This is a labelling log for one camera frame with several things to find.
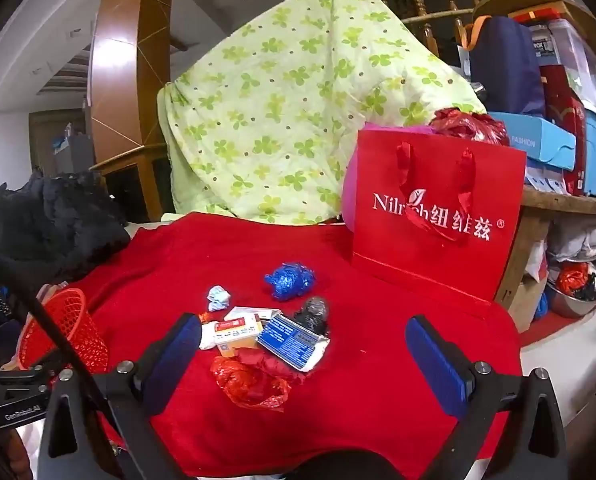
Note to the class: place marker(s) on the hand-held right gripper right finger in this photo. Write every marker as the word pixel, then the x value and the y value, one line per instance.
pixel 435 370

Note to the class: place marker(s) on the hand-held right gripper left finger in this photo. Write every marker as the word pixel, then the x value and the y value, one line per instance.
pixel 177 355

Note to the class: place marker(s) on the white and orange medicine box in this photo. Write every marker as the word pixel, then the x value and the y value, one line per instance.
pixel 235 335

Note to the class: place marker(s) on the white tissue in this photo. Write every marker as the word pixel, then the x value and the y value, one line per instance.
pixel 217 299

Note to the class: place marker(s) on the white paper slip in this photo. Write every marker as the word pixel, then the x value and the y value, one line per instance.
pixel 248 312

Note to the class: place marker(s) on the red plastic basket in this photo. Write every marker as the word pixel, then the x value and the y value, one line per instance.
pixel 72 320

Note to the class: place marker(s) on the blue plastic bag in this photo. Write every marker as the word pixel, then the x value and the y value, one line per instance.
pixel 288 282

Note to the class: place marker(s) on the black plastic bag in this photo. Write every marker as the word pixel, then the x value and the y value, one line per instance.
pixel 312 312

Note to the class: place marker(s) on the red blanket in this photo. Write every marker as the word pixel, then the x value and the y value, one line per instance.
pixel 378 360

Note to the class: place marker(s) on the cardboard box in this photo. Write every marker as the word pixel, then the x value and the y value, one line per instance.
pixel 523 305

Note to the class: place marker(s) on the metal basin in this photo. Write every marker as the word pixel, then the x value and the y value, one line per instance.
pixel 573 305

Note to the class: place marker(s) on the wooden table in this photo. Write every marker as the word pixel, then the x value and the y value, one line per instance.
pixel 533 220

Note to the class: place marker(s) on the black jacket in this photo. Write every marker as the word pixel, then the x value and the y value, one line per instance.
pixel 52 225

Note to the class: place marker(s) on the wooden cabinet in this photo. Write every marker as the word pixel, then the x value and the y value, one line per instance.
pixel 127 180

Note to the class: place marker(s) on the red paper bag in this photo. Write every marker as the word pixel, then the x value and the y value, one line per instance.
pixel 498 185

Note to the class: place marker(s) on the grey cabinet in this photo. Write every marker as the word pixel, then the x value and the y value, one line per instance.
pixel 75 152

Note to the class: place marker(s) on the shiny red plastic bag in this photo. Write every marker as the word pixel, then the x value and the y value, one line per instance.
pixel 468 125

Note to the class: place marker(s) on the blue shoe box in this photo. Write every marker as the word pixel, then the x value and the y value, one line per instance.
pixel 538 140

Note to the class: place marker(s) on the brown door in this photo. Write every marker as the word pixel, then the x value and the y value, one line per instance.
pixel 40 135

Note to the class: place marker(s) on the red gift box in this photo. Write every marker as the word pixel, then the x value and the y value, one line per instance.
pixel 568 125

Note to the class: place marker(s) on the green floral quilt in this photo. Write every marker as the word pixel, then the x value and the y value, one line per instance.
pixel 278 85

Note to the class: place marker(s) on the wooden pillar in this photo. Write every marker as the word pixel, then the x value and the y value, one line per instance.
pixel 122 60

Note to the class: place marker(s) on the navy bag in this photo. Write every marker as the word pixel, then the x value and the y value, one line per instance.
pixel 508 65

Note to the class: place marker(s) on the clear plastic storage box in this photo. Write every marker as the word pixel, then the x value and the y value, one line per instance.
pixel 573 60

